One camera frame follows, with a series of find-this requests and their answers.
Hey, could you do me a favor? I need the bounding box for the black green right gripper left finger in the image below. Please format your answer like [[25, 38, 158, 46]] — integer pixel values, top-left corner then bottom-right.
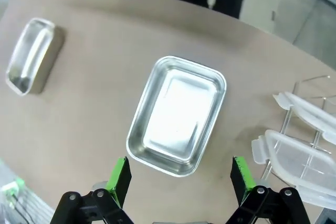
[[49, 156, 132, 224]]

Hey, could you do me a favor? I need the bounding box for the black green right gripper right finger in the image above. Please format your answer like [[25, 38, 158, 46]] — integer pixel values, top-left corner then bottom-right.
[[225, 156, 308, 224]]

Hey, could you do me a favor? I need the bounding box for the large clear plastic lid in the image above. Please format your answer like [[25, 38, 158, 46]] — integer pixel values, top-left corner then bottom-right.
[[251, 129, 336, 209]]

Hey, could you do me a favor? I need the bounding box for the steel tray, bread at left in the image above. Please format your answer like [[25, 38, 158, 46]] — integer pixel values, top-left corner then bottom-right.
[[125, 55, 227, 179]]

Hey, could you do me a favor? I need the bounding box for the steel tray, bread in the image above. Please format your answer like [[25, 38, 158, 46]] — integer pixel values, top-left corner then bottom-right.
[[5, 17, 65, 95], [125, 55, 227, 179]]

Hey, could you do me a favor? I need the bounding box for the steel tray, bread at right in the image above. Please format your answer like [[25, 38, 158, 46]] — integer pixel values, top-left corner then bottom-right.
[[5, 17, 65, 95]]

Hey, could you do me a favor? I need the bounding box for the small clear plastic lid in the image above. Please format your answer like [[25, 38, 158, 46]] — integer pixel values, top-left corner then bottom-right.
[[272, 91, 336, 142]]

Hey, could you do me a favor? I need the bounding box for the silver wire rack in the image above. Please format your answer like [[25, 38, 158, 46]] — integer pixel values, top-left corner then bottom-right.
[[261, 74, 336, 180]]

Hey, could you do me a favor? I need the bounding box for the grey green cabled equipment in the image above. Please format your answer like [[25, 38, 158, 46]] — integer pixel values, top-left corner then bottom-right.
[[0, 158, 56, 224]]

